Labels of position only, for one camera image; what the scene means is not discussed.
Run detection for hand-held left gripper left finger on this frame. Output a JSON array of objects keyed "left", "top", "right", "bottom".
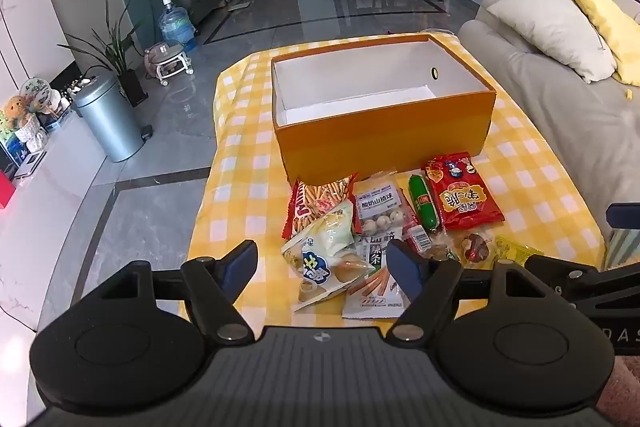
[{"left": 82, "top": 239, "right": 259, "bottom": 344}]

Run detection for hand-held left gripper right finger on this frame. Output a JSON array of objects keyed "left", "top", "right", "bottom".
[{"left": 386, "top": 238, "right": 568, "bottom": 343}]

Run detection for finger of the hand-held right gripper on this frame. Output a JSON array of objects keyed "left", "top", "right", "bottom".
[
  {"left": 525, "top": 254, "right": 607, "bottom": 306},
  {"left": 604, "top": 203, "right": 640, "bottom": 229}
]

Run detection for white spicy strip packet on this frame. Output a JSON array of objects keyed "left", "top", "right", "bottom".
[{"left": 342, "top": 231, "right": 416, "bottom": 320}]

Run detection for yellow snack packet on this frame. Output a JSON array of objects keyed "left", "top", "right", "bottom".
[{"left": 494, "top": 236, "right": 546, "bottom": 267}]

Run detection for red cartoon snack packet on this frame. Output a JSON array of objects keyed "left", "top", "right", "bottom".
[{"left": 424, "top": 152, "right": 506, "bottom": 232}]

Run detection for red stick snack packet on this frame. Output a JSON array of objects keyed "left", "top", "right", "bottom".
[{"left": 281, "top": 174, "right": 358, "bottom": 240}]

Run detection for orange cardboard box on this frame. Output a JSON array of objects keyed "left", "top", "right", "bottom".
[{"left": 271, "top": 33, "right": 497, "bottom": 185}]

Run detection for person's right forearm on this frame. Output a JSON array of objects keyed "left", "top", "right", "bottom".
[{"left": 595, "top": 356, "right": 640, "bottom": 427}]

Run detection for striped cloth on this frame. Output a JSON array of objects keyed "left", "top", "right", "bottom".
[{"left": 604, "top": 227, "right": 640, "bottom": 271}]

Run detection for small red white packet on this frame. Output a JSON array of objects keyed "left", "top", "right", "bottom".
[{"left": 400, "top": 219, "right": 436, "bottom": 258}]

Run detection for clear nut packet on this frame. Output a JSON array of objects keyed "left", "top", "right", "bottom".
[{"left": 425, "top": 229, "right": 463, "bottom": 263}]

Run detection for yellow checkered tablecloth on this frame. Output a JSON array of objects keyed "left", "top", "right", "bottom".
[{"left": 187, "top": 32, "right": 608, "bottom": 333}]

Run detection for clear ball snack packet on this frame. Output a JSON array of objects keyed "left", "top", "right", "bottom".
[{"left": 352, "top": 177, "right": 418, "bottom": 238}]

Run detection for green sausage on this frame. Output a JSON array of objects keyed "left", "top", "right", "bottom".
[{"left": 407, "top": 174, "right": 442, "bottom": 229}]

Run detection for brown candy packet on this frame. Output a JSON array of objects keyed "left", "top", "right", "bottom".
[{"left": 459, "top": 232, "right": 497, "bottom": 265}]

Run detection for grey sofa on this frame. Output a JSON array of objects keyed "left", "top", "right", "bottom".
[{"left": 457, "top": 0, "right": 640, "bottom": 258}]

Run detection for silver pedal trash can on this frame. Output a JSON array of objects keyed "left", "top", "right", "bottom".
[{"left": 72, "top": 72, "right": 146, "bottom": 164}]

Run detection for white pillow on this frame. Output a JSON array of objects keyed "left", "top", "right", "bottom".
[{"left": 486, "top": 0, "right": 618, "bottom": 84}]

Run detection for yellow pillow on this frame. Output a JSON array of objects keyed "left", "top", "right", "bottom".
[{"left": 562, "top": 0, "right": 640, "bottom": 86}]

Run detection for long-leaved plant in black pot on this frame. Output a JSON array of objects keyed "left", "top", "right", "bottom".
[{"left": 57, "top": 0, "right": 149, "bottom": 108}]

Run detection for small wheeled stool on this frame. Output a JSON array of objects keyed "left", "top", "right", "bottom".
[{"left": 144, "top": 41, "right": 195, "bottom": 86}]

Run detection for blue water bottle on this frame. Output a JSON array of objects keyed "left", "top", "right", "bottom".
[{"left": 158, "top": 0, "right": 197, "bottom": 52}]

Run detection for round decorative fan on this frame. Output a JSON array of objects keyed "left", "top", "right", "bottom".
[{"left": 22, "top": 77, "right": 53, "bottom": 112}]

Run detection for plush toys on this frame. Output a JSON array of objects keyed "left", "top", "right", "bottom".
[{"left": 2, "top": 94, "right": 40, "bottom": 144}]

